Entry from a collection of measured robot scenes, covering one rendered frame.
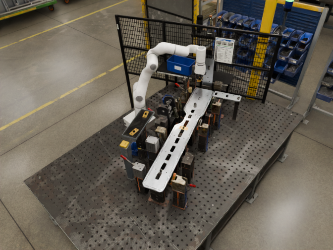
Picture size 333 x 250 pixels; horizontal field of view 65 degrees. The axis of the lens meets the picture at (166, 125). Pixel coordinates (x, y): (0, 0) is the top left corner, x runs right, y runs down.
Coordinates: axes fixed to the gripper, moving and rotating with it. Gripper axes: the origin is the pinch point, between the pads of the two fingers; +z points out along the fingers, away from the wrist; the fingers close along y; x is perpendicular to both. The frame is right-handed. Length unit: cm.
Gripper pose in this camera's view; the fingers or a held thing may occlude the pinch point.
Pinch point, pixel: (199, 77)
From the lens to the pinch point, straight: 266.5
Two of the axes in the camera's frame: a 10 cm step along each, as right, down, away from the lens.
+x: 3.8, -6.5, 6.5
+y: 9.2, 2.3, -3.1
